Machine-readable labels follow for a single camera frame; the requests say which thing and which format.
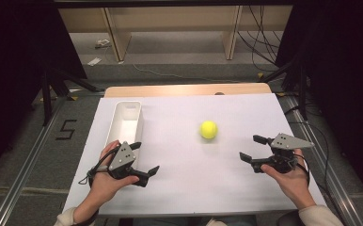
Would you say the person's left hand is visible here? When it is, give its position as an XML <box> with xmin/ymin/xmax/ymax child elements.
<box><xmin>88</xmin><ymin>139</ymin><xmax>140</xmax><ymax>211</ymax></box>

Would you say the white board mat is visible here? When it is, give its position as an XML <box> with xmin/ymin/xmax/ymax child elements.
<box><xmin>61</xmin><ymin>92</ymin><xmax>328</xmax><ymax>218</ymax></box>

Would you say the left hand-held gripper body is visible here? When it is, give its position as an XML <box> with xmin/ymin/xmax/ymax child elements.
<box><xmin>107</xmin><ymin>140</ymin><xmax>139</xmax><ymax>181</ymax></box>

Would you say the black tripod stand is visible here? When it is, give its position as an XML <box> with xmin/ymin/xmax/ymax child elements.
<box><xmin>39</xmin><ymin>67</ymin><xmax>102</xmax><ymax>127</ymax></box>
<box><xmin>258</xmin><ymin>53</ymin><xmax>309</xmax><ymax>122</ymax></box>

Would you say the yellow tennis ball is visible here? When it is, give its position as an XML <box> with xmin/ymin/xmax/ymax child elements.
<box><xmin>199</xmin><ymin>120</ymin><xmax>219</xmax><ymax>140</ymax></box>

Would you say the person's right hand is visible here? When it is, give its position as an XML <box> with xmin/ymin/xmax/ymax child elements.
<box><xmin>260</xmin><ymin>148</ymin><xmax>317</xmax><ymax>211</ymax></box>

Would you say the dark round seat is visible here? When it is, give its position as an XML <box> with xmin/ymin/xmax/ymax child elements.
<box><xmin>276</xmin><ymin>209</ymin><xmax>306</xmax><ymax>226</ymax></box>

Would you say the wooden shelf unit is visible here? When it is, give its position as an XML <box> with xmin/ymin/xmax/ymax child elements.
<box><xmin>57</xmin><ymin>5</ymin><xmax>294</xmax><ymax>63</ymax></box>

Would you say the wooden table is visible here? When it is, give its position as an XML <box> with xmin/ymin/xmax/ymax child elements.
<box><xmin>103</xmin><ymin>82</ymin><xmax>273</xmax><ymax>99</ymax></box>

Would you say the aluminium floor rail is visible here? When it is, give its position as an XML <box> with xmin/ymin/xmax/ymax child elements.
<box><xmin>0</xmin><ymin>93</ymin><xmax>71</xmax><ymax>226</ymax></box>
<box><xmin>282</xmin><ymin>93</ymin><xmax>363</xmax><ymax>226</ymax></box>

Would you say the bundle of black cables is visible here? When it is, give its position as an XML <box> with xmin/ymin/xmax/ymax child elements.
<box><xmin>236</xmin><ymin>5</ymin><xmax>285</xmax><ymax>73</ymax></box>

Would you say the white plastic bin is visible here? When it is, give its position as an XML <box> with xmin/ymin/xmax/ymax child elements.
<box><xmin>105</xmin><ymin>100</ymin><xmax>145</xmax><ymax>166</ymax></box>

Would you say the thin black floor cable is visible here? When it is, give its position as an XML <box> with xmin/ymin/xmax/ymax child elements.
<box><xmin>287</xmin><ymin>105</ymin><xmax>341</xmax><ymax>218</ymax></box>

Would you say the black curtain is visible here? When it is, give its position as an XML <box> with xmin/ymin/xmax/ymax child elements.
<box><xmin>0</xmin><ymin>0</ymin><xmax>88</xmax><ymax>186</ymax></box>
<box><xmin>275</xmin><ymin>0</ymin><xmax>363</xmax><ymax>202</ymax></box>

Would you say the white paper packet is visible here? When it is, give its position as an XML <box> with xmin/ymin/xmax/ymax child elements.
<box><xmin>94</xmin><ymin>39</ymin><xmax>112</xmax><ymax>50</ymax></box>

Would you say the white paper strip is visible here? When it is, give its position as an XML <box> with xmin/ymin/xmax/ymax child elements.
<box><xmin>87</xmin><ymin>56</ymin><xmax>103</xmax><ymax>67</ymax></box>

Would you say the left hand-held gripper black cable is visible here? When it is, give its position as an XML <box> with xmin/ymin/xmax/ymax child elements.
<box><xmin>77</xmin><ymin>147</ymin><xmax>121</xmax><ymax>186</ymax></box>

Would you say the white floor cable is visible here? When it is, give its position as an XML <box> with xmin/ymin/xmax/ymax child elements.
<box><xmin>132</xmin><ymin>63</ymin><xmax>244</xmax><ymax>85</ymax></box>

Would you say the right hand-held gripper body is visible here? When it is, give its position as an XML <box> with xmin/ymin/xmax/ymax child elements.
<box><xmin>269</xmin><ymin>133</ymin><xmax>315</xmax><ymax>174</ymax></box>

